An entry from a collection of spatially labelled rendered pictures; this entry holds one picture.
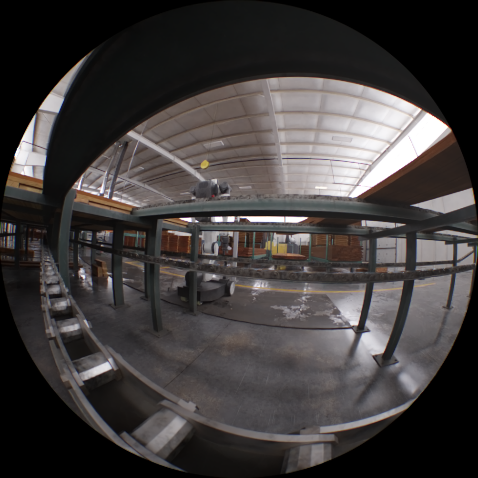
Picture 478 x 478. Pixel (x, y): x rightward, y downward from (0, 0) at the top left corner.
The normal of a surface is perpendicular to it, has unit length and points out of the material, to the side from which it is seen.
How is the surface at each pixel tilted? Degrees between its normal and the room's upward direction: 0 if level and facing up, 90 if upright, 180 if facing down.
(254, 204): 90
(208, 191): 105
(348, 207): 90
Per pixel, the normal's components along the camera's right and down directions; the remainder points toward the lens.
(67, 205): 0.95, 0.04
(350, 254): -0.30, -0.07
